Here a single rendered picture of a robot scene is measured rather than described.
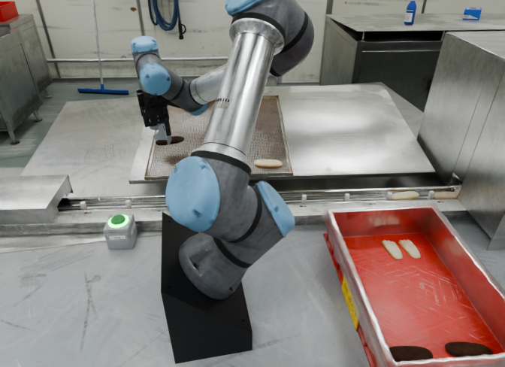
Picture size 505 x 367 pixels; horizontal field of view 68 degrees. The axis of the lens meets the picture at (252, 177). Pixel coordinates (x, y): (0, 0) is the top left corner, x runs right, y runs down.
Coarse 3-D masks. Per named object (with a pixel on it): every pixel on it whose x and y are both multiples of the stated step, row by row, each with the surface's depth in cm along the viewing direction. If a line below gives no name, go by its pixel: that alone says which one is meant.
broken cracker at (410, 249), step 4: (400, 240) 108; (404, 240) 108; (408, 240) 108; (400, 244) 108; (404, 244) 107; (408, 244) 107; (412, 244) 107; (404, 248) 106; (408, 248) 105; (412, 248) 105; (416, 248) 106; (408, 252) 105; (412, 252) 104; (416, 252) 104; (412, 256) 104; (416, 256) 103
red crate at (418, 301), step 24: (360, 240) 110; (336, 264) 100; (360, 264) 102; (384, 264) 102; (408, 264) 102; (432, 264) 102; (384, 288) 95; (408, 288) 95; (432, 288) 95; (456, 288) 95; (384, 312) 89; (408, 312) 89; (432, 312) 89; (456, 312) 89; (360, 336) 82; (384, 336) 83; (408, 336) 83; (432, 336) 83; (456, 336) 83; (480, 336) 83
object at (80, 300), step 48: (144, 240) 110; (288, 240) 110; (480, 240) 110; (0, 288) 95; (48, 288) 95; (96, 288) 95; (144, 288) 95; (288, 288) 95; (336, 288) 95; (0, 336) 84; (48, 336) 84; (96, 336) 84; (144, 336) 84; (288, 336) 84; (336, 336) 84
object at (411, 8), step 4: (412, 0) 270; (412, 4) 270; (408, 8) 272; (412, 8) 270; (408, 12) 273; (412, 12) 271; (408, 16) 273; (412, 16) 273; (404, 20) 277; (408, 20) 275; (412, 20) 274; (404, 24) 279; (408, 24) 276; (412, 24) 276
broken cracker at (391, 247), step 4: (384, 240) 108; (384, 244) 107; (388, 244) 107; (392, 244) 107; (396, 244) 107; (388, 248) 106; (392, 248) 105; (396, 248) 105; (388, 252) 105; (392, 252) 104; (396, 252) 104; (400, 252) 104; (392, 256) 104; (396, 256) 103; (400, 256) 103
